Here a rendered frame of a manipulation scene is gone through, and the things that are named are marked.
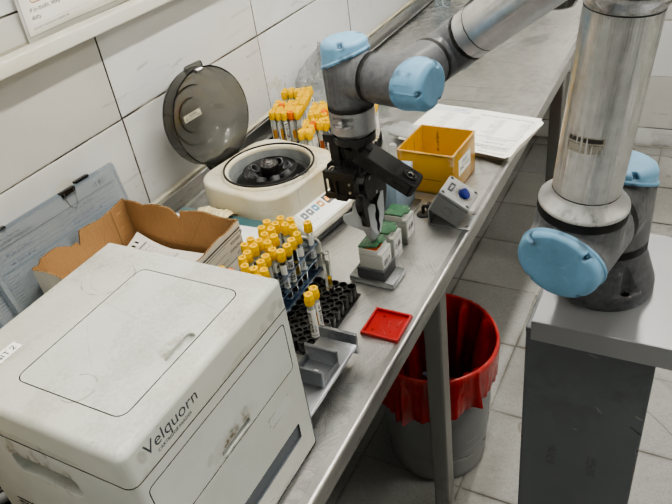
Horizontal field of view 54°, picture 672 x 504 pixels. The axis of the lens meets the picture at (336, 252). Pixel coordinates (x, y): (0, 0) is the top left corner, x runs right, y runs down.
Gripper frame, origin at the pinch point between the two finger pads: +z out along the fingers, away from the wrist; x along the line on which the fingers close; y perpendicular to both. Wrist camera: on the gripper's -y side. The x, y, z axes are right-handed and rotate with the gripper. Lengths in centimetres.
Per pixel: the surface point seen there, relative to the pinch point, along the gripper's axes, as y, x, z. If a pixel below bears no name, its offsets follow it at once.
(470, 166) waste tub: -3.1, -41.1, 7.4
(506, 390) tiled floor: -7, -60, 97
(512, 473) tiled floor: -18, -31, 97
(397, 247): -0.4, -6.7, 7.2
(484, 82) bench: 11, -95, 10
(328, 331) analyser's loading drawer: -1.2, 21.6, 4.4
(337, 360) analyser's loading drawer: -5.6, 26.7, 4.5
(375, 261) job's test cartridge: -0.2, 2.0, 4.5
